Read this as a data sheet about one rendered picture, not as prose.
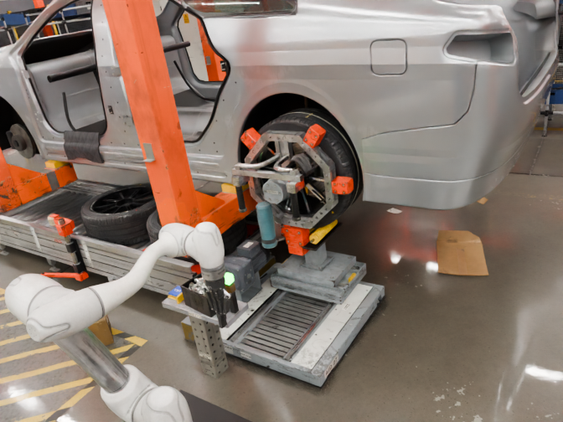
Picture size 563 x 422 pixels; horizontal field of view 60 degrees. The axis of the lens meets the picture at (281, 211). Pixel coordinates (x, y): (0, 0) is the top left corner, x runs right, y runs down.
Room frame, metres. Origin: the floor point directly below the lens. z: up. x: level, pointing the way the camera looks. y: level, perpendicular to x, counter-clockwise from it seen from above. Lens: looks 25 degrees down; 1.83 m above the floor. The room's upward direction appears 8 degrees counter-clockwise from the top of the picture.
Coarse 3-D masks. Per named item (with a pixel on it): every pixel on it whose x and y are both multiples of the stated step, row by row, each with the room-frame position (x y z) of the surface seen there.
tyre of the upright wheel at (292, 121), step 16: (288, 112) 2.72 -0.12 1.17; (320, 112) 2.64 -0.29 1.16; (272, 128) 2.60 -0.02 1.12; (288, 128) 2.54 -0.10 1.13; (304, 128) 2.49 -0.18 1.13; (320, 144) 2.44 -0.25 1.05; (336, 144) 2.41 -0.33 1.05; (352, 144) 2.49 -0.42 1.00; (256, 160) 2.69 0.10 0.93; (336, 160) 2.38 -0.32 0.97; (352, 160) 2.42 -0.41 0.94; (336, 176) 2.39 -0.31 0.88; (352, 176) 2.38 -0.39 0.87; (352, 192) 2.39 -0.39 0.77; (336, 208) 2.40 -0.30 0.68; (320, 224) 2.47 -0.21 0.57
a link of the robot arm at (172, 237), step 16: (176, 224) 1.69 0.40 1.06; (160, 240) 1.60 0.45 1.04; (176, 240) 1.60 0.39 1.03; (144, 256) 1.47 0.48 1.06; (160, 256) 1.56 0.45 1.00; (176, 256) 1.60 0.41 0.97; (144, 272) 1.38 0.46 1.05; (96, 288) 1.23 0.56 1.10; (112, 288) 1.25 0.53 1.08; (128, 288) 1.28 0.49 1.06; (112, 304) 1.22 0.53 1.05
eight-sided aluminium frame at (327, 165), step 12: (276, 132) 2.54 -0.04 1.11; (288, 132) 2.50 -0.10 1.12; (300, 132) 2.45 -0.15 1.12; (264, 144) 2.55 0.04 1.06; (300, 144) 2.41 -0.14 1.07; (252, 156) 2.60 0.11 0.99; (312, 156) 2.37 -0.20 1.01; (324, 156) 2.38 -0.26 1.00; (324, 168) 2.33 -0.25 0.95; (252, 180) 2.62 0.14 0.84; (324, 180) 2.34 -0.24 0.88; (252, 192) 2.62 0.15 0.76; (276, 216) 2.54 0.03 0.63; (288, 216) 2.54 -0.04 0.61
